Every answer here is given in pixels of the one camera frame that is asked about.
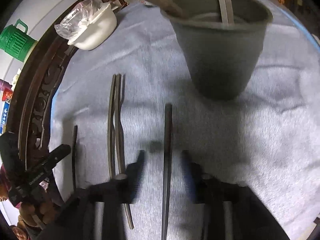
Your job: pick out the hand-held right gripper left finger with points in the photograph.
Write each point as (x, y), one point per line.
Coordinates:
(136, 172)

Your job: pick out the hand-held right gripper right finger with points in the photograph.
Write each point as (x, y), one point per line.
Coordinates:
(191, 177)

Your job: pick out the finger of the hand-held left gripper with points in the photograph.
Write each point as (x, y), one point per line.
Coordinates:
(11, 152)
(53, 156)

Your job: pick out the row of dark chopsticks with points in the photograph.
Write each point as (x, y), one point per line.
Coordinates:
(110, 150)

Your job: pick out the grey chopstick holder cup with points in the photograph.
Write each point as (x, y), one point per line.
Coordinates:
(217, 62)

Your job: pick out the blue packet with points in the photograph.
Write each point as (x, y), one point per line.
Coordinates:
(4, 117)

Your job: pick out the blue tablecloth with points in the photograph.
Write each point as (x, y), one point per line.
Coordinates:
(55, 105)

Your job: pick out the red box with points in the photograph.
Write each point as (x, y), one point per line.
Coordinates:
(7, 96)

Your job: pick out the carved dark wooden bench back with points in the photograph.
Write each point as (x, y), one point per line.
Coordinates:
(37, 92)

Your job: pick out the grey cloth mat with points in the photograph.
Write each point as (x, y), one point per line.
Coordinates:
(250, 142)

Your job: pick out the white crumpled tissue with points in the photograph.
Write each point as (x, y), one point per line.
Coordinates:
(17, 76)

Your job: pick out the green thermos jug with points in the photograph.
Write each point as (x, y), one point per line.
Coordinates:
(15, 42)

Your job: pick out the white ceramic pot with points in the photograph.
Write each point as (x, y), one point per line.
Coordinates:
(97, 32)

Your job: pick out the clear plastic bag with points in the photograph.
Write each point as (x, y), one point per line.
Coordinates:
(75, 17)

